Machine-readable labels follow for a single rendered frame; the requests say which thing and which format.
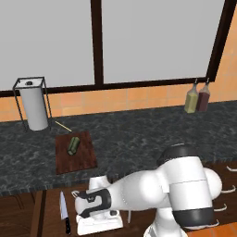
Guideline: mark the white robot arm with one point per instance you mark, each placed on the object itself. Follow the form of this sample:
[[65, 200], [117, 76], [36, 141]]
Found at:
[[185, 185]]

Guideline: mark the dark brown cutting board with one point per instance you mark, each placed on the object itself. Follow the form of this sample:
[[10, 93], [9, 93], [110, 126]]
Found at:
[[83, 154]]

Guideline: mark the dark red sauce bottle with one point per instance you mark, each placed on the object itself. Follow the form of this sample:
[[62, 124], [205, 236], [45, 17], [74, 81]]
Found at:
[[203, 101]]

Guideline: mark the thin yellow stick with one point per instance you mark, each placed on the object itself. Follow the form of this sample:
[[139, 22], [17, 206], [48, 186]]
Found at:
[[63, 126]]

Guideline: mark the small white looped tool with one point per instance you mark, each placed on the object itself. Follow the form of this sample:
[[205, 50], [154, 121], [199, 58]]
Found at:
[[75, 193]]

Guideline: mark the dark framed window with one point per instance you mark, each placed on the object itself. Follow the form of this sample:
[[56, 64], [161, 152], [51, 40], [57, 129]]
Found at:
[[97, 46]]

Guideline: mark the yellow-green oil bottle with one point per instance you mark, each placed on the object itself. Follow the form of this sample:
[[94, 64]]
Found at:
[[191, 103]]

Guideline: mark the dark wood drawer stack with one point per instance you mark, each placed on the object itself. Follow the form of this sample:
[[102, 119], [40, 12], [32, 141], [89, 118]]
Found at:
[[230, 180]]

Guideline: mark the open dark wood drawer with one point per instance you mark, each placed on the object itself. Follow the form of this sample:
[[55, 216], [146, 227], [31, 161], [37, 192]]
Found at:
[[51, 213]]

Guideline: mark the thin grey utensil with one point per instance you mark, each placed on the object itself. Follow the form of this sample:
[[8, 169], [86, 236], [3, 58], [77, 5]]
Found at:
[[129, 216]]

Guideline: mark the green cucumber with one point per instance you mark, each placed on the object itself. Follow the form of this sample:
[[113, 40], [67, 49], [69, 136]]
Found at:
[[73, 146]]

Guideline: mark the white paper towel roll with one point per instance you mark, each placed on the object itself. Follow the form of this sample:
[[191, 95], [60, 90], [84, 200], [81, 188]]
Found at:
[[34, 105]]

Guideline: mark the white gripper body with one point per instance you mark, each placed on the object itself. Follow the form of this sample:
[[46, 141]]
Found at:
[[98, 224]]

